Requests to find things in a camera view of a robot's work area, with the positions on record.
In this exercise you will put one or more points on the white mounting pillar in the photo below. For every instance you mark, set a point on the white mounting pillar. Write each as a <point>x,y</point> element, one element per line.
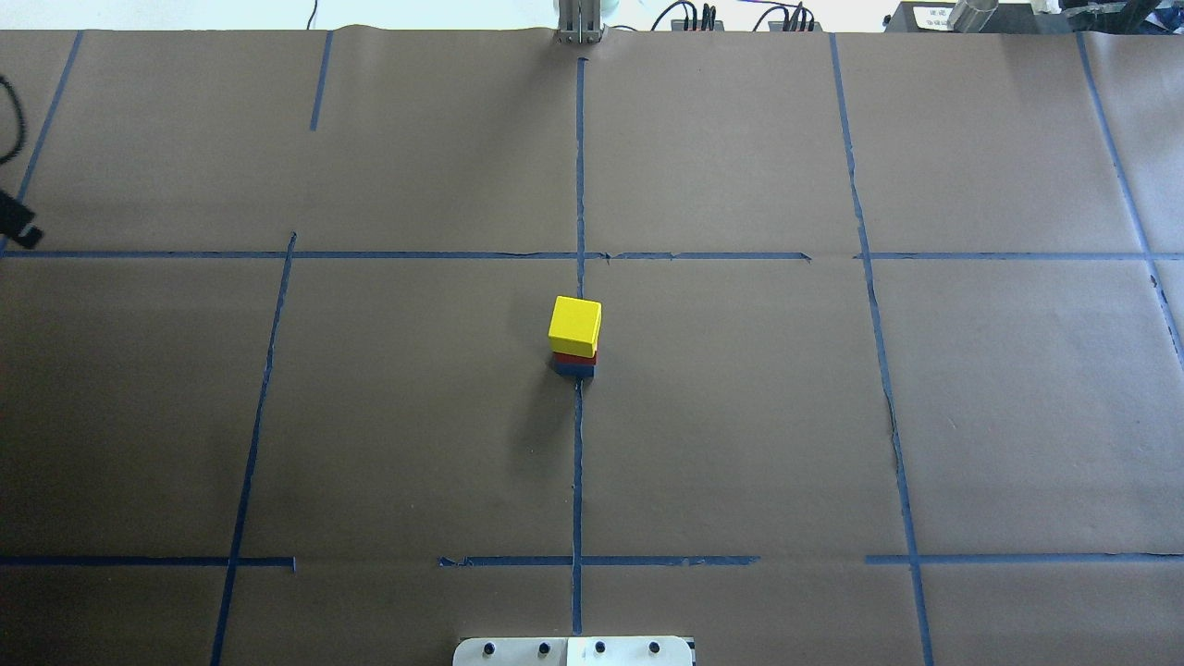
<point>576,650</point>

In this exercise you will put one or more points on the aluminium frame post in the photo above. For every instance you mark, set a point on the aluminium frame post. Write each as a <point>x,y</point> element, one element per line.
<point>579,21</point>

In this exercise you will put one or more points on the yellow wooden block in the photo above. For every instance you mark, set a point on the yellow wooden block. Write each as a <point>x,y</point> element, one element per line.
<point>574,327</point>

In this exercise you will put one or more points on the red wooden block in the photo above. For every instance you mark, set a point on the red wooden block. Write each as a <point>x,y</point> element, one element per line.
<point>561,358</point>

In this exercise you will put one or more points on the black power strip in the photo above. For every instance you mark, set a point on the black power strip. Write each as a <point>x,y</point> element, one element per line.
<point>790,18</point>
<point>688,17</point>

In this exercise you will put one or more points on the blue wooden block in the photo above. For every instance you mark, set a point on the blue wooden block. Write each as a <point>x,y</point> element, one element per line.
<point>575,370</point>

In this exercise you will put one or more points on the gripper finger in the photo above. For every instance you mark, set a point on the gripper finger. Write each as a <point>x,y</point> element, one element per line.
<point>17,222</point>

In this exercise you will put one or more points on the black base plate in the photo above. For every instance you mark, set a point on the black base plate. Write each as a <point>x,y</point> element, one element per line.
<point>1021,17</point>

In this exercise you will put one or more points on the silver metal cylinder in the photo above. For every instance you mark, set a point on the silver metal cylinder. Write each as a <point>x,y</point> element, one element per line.
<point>970,16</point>

